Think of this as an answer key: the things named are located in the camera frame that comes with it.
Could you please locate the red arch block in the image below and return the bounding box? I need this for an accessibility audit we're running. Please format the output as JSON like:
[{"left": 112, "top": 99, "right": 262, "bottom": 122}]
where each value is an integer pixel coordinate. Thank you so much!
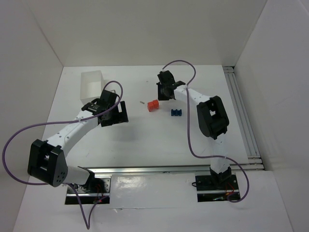
[{"left": 152, "top": 100, "right": 159, "bottom": 109}]

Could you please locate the white plastic box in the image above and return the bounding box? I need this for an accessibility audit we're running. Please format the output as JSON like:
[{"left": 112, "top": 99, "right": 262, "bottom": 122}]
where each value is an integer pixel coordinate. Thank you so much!
[{"left": 80, "top": 70, "right": 108, "bottom": 105}]

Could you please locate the blue double arch block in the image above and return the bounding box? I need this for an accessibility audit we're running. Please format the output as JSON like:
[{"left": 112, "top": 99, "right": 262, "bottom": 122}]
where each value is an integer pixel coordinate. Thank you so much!
[{"left": 171, "top": 109, "right": 182, "bottom": 116}]

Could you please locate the aluminium side rail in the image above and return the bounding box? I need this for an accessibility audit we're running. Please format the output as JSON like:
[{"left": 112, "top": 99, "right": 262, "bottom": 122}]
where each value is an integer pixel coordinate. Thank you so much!
[{"left": 223, "top": 66, "right": 265, "bottom": 171}]

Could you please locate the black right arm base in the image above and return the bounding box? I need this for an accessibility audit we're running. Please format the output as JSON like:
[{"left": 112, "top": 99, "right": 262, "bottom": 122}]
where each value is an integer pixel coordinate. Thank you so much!
[{"left": 191, "top": 174, "right": 240, "bottom": 203}]

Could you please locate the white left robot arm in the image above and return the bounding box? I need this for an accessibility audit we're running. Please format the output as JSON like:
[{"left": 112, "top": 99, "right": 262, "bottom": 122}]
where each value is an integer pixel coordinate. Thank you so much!
[{"left": 28, "top": 90, "right": 128, "bottom": 189}]

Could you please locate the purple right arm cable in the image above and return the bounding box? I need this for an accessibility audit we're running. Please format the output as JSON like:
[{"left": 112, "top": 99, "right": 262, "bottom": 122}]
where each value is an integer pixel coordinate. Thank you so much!
[{"left": 163, "top": 59, "right": 250, "bottom": 203}]

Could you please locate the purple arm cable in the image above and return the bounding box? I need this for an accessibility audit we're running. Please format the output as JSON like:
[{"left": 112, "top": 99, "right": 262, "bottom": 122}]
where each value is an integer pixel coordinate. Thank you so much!
[
  {"left": 163, "top": 59, "right": 250, "bottom": 203},
  {"left": 1, "top": 81, "right": 124, "bottom": 230}
]

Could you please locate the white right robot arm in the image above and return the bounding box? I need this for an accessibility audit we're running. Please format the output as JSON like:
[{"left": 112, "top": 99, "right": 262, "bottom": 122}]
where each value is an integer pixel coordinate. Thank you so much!
[{"left": 157, "top": 71, "right": 231, "bottom": 186}]

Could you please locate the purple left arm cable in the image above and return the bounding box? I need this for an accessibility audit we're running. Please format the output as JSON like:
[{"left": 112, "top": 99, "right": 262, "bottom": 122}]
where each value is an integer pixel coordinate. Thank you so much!
[{"left": 1, "top": 81, "right": 124, "bottom": 230}]

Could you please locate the red square block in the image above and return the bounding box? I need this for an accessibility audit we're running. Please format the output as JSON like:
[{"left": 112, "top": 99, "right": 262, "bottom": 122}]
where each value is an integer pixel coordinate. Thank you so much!
[{"left": 147, "top": 101, "right": 155, "bottom": 112}]

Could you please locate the aluminium front rail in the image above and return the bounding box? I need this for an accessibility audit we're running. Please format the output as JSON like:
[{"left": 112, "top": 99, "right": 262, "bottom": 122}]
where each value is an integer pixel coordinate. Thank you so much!
[{"left": 36, "top": 164, "right": 264, "bottom": 178}]

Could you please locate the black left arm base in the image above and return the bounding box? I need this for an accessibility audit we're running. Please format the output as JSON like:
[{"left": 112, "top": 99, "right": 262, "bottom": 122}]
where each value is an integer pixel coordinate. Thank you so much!
[{"left": 65, "top": 176, "right": 112, "bottom": 205}]

